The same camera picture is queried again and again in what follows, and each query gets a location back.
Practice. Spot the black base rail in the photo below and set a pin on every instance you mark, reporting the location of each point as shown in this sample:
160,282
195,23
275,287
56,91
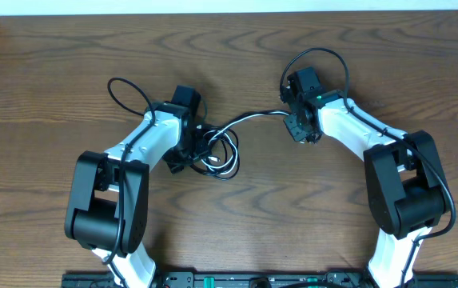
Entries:
182,279

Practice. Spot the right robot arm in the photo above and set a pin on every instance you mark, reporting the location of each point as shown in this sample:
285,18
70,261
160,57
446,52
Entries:
406,186

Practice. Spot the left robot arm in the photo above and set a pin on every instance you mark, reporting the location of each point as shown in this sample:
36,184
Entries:
108,206

